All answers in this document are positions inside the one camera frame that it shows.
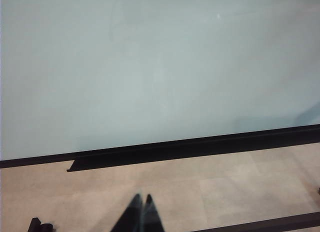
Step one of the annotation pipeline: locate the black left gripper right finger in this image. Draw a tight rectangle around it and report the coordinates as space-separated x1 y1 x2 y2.
143 193 166 232

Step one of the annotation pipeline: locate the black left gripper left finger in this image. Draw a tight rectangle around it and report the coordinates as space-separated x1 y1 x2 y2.
111 193 145 232

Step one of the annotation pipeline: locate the black metal bar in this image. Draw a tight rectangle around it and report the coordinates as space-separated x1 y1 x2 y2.
189 211 320 232

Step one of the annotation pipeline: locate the glass whiteboard black frame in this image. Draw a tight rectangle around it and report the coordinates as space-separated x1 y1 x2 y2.
0 0 320 170

